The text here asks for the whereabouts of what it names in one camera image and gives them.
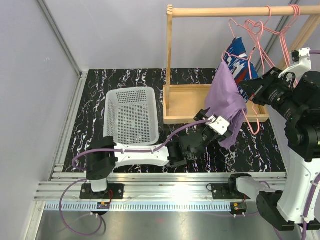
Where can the white perforated plastic basket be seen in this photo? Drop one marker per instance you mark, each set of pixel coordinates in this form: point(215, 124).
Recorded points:
point(131, 116)

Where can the blue patterned trousers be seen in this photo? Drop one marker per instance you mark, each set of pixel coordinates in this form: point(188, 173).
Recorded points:
point(236, 59)

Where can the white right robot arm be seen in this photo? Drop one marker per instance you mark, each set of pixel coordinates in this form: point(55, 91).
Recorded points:
point(299, 104)

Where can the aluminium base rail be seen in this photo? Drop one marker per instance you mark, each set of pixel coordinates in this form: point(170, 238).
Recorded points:
point(143, 192)

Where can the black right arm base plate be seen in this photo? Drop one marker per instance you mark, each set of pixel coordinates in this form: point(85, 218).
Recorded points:
point(222, 191)

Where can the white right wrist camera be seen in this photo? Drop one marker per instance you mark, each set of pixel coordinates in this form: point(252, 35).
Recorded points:
point(301, 63)

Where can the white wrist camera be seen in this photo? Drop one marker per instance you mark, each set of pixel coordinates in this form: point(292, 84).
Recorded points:
point(218, 124)
point(301, 63)

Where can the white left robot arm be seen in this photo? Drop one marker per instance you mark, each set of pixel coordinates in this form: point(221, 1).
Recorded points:
point(189, 141)

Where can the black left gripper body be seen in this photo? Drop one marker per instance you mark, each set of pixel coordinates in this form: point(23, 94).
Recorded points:
point(207, 134)

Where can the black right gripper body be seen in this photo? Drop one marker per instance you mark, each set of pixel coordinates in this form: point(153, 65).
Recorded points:
point(277, 89)

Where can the aluminium corner frame post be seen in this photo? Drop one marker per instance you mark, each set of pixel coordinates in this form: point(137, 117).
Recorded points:
point(60, 39)

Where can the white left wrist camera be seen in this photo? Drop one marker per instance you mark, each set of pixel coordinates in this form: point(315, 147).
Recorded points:
point(218, 124)

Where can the purple trousers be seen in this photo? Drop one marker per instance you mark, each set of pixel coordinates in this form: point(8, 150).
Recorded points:
point(224, 100)

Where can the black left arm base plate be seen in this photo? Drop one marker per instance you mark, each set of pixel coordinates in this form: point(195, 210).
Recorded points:
point(115, 191)

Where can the wooden clothes rack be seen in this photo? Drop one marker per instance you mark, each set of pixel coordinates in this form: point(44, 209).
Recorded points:
point(182, 102)

